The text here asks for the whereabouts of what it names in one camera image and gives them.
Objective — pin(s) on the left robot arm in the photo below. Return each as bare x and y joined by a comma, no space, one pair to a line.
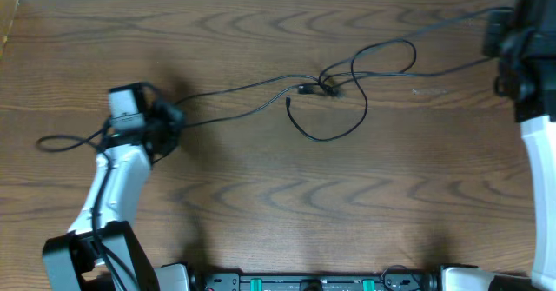
100,250

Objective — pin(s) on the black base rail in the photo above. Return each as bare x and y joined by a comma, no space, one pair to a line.
396,278

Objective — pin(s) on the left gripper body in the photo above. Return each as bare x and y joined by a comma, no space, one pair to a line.
167,120

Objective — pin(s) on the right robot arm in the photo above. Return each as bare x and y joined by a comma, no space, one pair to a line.
522,39

